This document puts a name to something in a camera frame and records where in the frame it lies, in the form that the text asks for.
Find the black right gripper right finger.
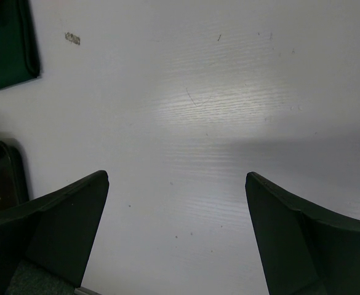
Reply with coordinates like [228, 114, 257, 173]
[245, 172, 360, 294]

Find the black food tray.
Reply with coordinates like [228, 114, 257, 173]
[0, 140, 29, 211]

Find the dark green cloth placemat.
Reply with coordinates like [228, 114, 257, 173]
[0, 0, 41, 89]

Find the small debris on table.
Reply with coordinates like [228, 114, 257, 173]
[65, 32, 81, 45]

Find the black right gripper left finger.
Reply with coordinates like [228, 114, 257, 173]
[0, 170, 109, 294]

